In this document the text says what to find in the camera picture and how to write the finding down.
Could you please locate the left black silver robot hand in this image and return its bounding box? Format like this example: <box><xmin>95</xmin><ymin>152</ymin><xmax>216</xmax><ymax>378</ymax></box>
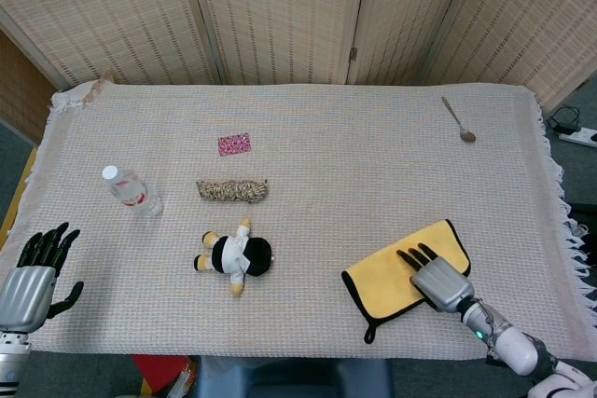
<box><xmin>0</xmin><ymin>222</ymin><xmax>86</xmax><ymax>334</ymax></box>

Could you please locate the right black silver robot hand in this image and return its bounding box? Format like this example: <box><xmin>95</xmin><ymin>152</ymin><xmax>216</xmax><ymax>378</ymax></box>
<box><xmin>396</xmin><ymin>242</ymin><xmax>476</xmax><ymax>314</ymax></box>

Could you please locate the dark grey yellow-backed cloth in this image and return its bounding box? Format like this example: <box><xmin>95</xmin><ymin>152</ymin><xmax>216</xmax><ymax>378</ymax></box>
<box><xmin>340</xmin><ymin>218</ymin><xmax>472</xmax><ymax>345</ymax></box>

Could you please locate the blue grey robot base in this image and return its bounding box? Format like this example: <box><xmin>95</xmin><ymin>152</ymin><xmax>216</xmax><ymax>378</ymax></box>
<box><xmin>193</xmin><ymin>354</ymin><xmax>396</xmax><ymax>398</ymax></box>

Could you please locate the clear plastic water bottle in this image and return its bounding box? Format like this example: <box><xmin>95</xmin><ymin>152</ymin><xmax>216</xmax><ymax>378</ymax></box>
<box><xmin>101</xmin><ymin>165</ymin><xmax>164</xmax><ymax>218</ymax></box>

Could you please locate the red object under table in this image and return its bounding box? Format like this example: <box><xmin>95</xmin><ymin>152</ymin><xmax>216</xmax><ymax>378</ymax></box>
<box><xmin>130</xmin><ymin>353</ymin><xmax>191</xmax><ymax>398</ymax></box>

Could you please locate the metal spoon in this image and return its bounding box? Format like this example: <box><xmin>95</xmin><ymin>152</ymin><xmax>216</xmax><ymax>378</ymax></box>
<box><xmin>440</xmin><ymin>95</ymin><xmax>478</xmax><ymax>144</ymax></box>

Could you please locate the white power strip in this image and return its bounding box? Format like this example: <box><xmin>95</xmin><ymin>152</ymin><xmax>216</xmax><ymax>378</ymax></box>
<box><xmin>558</xmin><ymin>126</ymin><xmax>597</xmax><ymax>148</ymax></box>

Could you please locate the black white plush doll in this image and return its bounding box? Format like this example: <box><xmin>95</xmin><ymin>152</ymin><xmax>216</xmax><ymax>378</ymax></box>
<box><xmin>193</xmin><ymin>216</ymin><xmax>275</xmax><ymax>297</ymax></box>

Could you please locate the brown tape patch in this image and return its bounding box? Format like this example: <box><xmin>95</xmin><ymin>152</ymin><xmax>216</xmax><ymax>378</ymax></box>
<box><xmin>81</xmin><ymin>72</ymin><xmax>116</xmax><ymax>108</ymax></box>

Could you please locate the beige woven fringed tablecloth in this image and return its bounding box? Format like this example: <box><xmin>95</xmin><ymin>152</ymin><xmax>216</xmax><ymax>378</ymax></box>
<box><xmin>0</xmin><ymin>75</ymin><xmax>594</xmax><ymax>362</ymax></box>

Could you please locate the pink patterned card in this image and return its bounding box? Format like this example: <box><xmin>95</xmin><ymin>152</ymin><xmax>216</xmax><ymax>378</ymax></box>
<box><xmin>216</xmin><ymin>132</ymin><xmax>254</xmax><ymax>158</ymax></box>

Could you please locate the woven bamboo folding screen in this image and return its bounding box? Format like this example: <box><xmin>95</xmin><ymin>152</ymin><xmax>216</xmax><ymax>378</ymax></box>
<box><xmin>0</xmin><ymin>0</ymin><xmax>597</xmax><ymax>113</ymax></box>

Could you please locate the braided beige rope bundle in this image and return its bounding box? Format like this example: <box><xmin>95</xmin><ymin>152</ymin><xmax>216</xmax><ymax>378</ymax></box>
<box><xmin>195</xmin><ymin>176</ymin><xmax>271</xmax><ymax>206</ymax></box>

